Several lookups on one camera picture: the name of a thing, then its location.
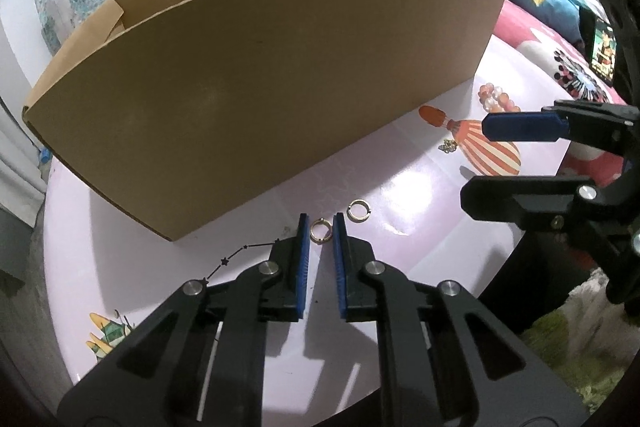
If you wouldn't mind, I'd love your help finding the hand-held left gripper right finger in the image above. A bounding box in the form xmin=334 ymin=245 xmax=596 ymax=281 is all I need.
xmin=332 ymin=213 xmax=588 ymax=427

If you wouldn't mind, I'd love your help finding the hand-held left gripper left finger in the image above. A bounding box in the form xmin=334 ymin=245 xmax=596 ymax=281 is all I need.
xmin=57 ymin=213 xmax=312 ymax=427

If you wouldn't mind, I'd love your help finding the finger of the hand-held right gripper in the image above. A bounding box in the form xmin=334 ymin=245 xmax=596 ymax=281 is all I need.
xmin=460 ymin=174 xmax=630 ymax=249
xmin=482 ymin=99 xmax=630 ymax=158

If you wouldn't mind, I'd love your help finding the orange bead bracelet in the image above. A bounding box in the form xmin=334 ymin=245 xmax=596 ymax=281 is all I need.
xmin=477 ymin=82 xmax=522 ymax=113

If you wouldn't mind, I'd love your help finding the gold ring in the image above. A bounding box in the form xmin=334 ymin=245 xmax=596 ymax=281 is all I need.
xmin=309 ymin=217 xmax=331 ymax=242
xmin=347 ymin=199 xmax=371 ymax=223

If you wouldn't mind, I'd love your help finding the brown cardboard box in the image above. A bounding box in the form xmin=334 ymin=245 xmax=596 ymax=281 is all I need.
xmin=22 ymin=0 xmax=511 ymax=243

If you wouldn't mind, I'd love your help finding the mobile phone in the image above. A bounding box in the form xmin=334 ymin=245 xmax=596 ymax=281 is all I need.
xmin=590 ymin=17 xmax=619 ymax=86

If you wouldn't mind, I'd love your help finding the orange striped balloon sticker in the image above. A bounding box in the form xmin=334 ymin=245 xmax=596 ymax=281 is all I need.
xmin=419 ymin=104 xmax=522 ymax=178

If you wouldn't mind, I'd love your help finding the pink printed blanket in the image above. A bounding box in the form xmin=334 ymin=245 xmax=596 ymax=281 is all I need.
xmin=492 ymin=0 xmax=632 ymax=188

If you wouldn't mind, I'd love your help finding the white fluffy cloth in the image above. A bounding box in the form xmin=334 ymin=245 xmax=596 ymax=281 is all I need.
xmin=569 ymin=267 xmax=632 ymax=309

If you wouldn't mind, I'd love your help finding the green shaggy rug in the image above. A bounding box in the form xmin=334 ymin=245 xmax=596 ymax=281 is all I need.
xmin=520 ymin=306 xmax=627 ymax=409

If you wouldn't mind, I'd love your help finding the yellow green airplane sticker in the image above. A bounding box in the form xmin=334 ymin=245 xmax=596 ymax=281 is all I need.
xmin=86 ymin=308 xmax=137 ymax=359

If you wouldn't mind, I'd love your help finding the white curtain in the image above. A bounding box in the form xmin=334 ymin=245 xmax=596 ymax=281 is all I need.
xmin=0 ymin=101 xmax=51 ymax=229

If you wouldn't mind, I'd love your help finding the dark star chain necklace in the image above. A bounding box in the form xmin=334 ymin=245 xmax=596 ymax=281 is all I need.
xmin=199 ymin=237 xmax=284 ymax=288

